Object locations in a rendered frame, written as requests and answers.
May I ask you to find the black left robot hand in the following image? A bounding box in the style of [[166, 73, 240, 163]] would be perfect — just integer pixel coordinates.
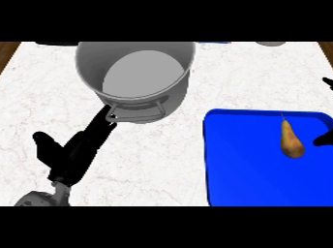
[[31, 105, 119, 188]]

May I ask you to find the brown yellow pear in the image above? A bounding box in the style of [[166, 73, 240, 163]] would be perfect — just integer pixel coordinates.
[[278, 112, 306, 160]]

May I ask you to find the blue plastic tray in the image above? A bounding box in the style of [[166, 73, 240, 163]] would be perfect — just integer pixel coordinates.
[[202, 108, 333, 207]]

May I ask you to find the grey metal pot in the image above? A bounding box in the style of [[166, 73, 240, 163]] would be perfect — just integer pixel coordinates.
[[73, 42, 197, 125]]

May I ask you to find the black flat object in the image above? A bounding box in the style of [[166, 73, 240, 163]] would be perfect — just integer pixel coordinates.
[[34, 42, 81, 47]]

